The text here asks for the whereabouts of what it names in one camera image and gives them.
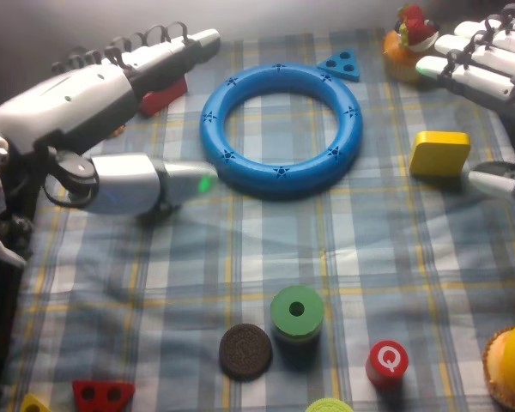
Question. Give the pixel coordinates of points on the green cylinder block with hole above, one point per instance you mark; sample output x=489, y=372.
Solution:
x=283, y=317

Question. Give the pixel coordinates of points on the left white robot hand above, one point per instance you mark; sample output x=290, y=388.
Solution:
x=77, y=98

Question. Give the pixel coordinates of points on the red rectangular block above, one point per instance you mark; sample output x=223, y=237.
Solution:
x=161, y=101

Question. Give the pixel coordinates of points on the yellow block with hole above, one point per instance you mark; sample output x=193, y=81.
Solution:
x=34, y=405

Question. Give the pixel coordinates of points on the blue triangle block with holes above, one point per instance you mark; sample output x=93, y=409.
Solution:
x=341, y=66

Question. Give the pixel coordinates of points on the yellow square block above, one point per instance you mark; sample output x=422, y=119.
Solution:
x=440, y=152

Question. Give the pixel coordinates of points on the light green round block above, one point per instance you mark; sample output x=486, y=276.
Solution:
x=329, y=406

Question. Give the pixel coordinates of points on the toy cupcake with strawberry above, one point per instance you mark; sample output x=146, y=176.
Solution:
x=401, y=56

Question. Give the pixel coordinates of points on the dark chocolate sandwich cookie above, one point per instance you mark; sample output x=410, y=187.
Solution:
x=245, y=352

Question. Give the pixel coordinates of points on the blue plaid cloth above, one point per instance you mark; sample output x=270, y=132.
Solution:
x=176, y=266

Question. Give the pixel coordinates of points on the orange toy cupcake yellow topping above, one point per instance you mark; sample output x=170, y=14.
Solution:
x=513, y=365

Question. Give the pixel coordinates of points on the red triangle block with holes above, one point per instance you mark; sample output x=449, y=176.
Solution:
x=101, y=397

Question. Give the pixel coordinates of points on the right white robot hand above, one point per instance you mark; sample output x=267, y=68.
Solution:
x=489, y=77

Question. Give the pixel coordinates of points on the red cylinder block letter Q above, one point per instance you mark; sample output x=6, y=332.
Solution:
x=387, y=362

